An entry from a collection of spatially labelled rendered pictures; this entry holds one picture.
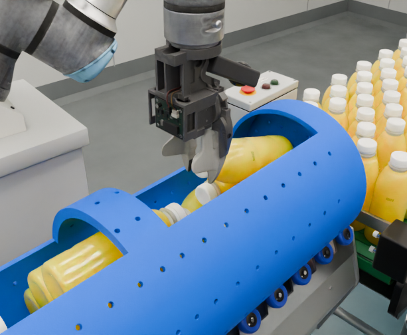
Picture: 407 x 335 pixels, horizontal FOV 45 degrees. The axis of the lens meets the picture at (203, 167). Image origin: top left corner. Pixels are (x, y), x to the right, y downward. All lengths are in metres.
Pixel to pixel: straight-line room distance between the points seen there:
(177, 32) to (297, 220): 0.34
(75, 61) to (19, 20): 0.12
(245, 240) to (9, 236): 0.55
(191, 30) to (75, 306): 0.34
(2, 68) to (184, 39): 0.49
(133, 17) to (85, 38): 3.02
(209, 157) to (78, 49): 0.42
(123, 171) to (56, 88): 1.12
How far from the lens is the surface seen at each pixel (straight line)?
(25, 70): 3.72
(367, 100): 1.26
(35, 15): 1.01
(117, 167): 3.00
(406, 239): 1.02
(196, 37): 0.61
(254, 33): 4.93
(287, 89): 1.32
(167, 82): 0.63
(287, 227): 0.75
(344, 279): 1.10
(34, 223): 1.09
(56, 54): 1.02
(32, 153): 0.99
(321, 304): 1.04
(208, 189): 0.86
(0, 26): 1.01
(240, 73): 0.69
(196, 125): 0.64
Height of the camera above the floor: 1.63
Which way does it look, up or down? 34 degrees down
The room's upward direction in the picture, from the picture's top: straight up
